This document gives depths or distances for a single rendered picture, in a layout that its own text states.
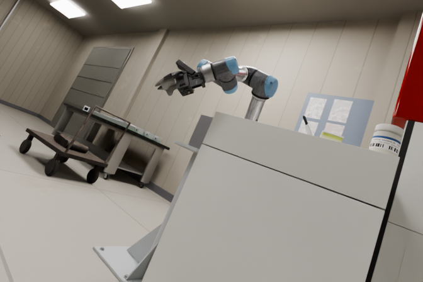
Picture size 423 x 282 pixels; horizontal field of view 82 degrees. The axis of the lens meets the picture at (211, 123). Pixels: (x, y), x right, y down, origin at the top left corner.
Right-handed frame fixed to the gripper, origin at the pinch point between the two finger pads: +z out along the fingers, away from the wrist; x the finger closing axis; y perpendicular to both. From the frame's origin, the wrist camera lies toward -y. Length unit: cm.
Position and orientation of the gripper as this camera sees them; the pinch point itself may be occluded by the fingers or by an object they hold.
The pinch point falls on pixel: (158, 85)
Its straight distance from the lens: 111.1
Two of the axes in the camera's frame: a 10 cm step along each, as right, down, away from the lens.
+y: 2.2, 8.9, -4.0
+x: 2.1, 3.6, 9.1
